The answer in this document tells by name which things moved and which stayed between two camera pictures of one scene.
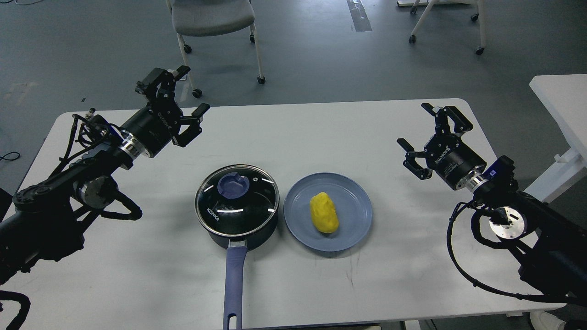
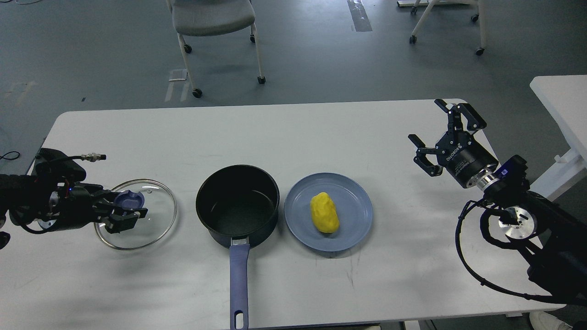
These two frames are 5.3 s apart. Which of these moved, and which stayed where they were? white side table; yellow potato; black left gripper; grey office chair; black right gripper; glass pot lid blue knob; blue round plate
Moved: glass pot lid blue knob; black right gripper; black left gripper
Stayed: blue round plate; grey office chair; yellow potato; white side table
